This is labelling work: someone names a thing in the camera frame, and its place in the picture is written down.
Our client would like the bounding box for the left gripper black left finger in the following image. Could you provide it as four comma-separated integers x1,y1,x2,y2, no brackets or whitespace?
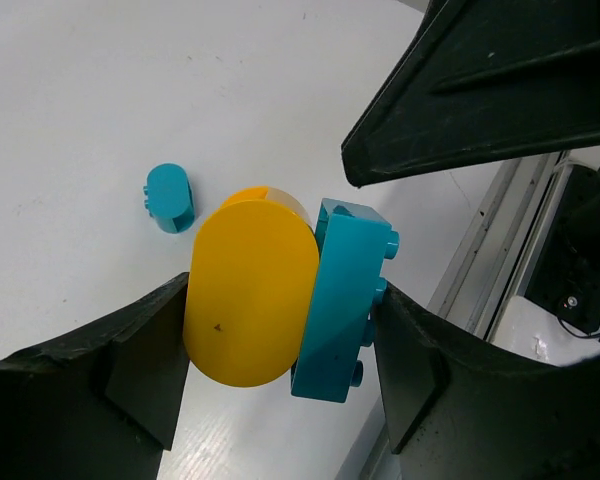
0,274,189,479

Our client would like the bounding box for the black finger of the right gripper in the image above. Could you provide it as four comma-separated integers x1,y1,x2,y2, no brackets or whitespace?
341,0,600,187

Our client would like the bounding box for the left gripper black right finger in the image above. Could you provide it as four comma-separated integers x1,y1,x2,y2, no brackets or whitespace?
372,286,600,479

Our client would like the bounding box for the yellow oval lego brick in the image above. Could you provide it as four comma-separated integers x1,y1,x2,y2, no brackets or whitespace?
183,186,319,387

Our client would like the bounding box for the teal rectangular lego brick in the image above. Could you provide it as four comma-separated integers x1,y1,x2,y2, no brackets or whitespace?
291,198,400,403

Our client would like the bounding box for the teal oval lego brick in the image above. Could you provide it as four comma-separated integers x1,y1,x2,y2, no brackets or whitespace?
143,163,196,234

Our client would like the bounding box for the aluminium table rail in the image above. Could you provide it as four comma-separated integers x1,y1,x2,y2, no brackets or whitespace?
338,152,569,479

